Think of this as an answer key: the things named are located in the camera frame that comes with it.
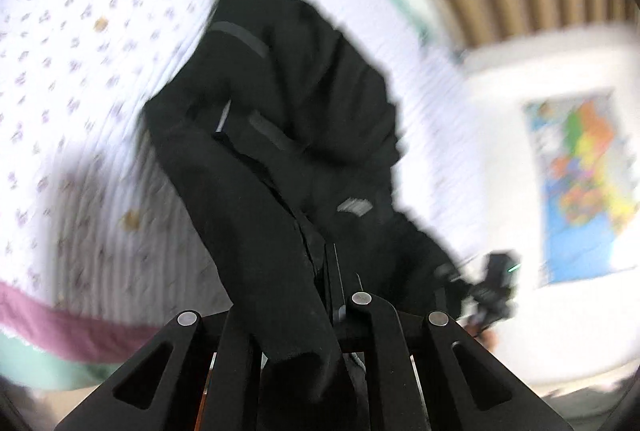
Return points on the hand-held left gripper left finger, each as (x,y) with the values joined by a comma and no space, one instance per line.
(230,361)

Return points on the pink blanket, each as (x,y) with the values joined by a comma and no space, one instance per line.
(60,321)

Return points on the colourful wall map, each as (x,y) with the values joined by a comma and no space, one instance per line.
(585,191)

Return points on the black hooded jacket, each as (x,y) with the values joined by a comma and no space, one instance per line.
(300,111)

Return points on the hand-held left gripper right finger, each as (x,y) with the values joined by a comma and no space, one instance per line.
(380,361)

